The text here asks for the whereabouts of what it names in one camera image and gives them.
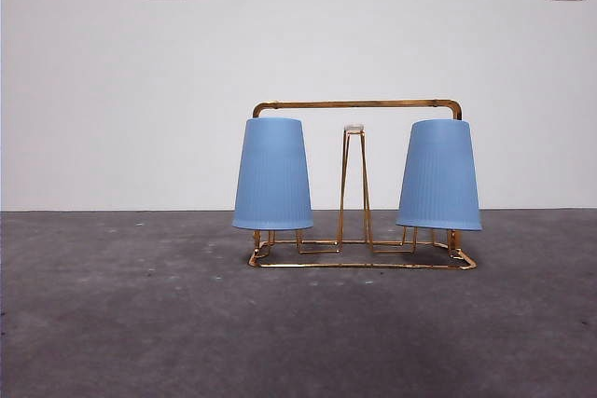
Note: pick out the blue ribbed plastic cup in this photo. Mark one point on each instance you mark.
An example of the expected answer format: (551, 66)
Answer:
(273, 174)
(438, 174)

